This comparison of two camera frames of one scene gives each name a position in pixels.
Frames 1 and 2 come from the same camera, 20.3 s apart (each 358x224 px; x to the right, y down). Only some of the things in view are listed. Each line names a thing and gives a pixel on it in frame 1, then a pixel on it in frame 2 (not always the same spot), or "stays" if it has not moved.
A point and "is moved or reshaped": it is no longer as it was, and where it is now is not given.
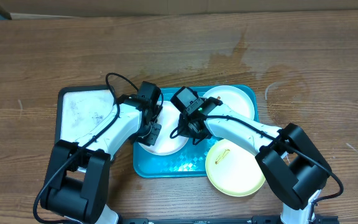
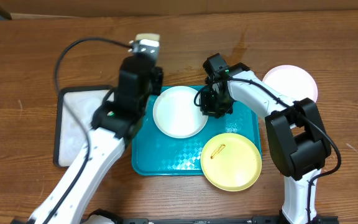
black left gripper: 151,138 to 156,80
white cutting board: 81,109 stays
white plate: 168,117 to 292,81
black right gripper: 185,130 to 209,111
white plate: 234,98 is moved or reshaped
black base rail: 268,219 stays
